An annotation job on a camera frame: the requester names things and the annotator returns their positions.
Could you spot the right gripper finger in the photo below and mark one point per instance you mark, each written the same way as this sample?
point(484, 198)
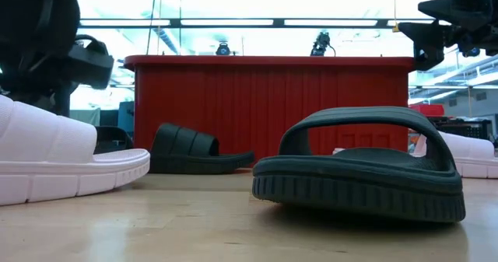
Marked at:
point(443, 9)
point(424, 40)

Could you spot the pale pink slide sandal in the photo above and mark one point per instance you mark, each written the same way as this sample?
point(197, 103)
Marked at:
point(470, 153)
point(46, 168)

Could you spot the black slide sandal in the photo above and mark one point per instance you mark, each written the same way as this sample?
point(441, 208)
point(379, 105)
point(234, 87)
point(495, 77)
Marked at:
point(350, 192)
point(186, 153)

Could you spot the dark background robot arm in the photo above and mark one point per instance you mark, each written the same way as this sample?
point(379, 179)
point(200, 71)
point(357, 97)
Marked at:
point(321, 44)

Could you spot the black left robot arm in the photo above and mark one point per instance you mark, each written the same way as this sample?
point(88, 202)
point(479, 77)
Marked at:
point(31, 28)

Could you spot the red bin on shelf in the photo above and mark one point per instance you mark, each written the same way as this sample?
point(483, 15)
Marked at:
point(428, 110)

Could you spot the red plastic bin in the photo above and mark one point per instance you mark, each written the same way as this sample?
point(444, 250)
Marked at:
point(233, 106)

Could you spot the yellow hanging tag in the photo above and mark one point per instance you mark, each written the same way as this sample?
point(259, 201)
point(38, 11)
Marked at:
point(395, 28)

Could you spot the white curtain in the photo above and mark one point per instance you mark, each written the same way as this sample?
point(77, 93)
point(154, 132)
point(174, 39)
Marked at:
point(83, 117)

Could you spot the blue cabinet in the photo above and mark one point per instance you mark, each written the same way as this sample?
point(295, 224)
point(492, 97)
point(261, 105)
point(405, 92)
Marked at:
point(126, 118)

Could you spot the small dark background device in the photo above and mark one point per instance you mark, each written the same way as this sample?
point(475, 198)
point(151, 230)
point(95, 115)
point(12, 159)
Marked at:
point(223, 49)

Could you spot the black ceiling beam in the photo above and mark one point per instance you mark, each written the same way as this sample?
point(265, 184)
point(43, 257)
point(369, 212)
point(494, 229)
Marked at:
point(233, 22)

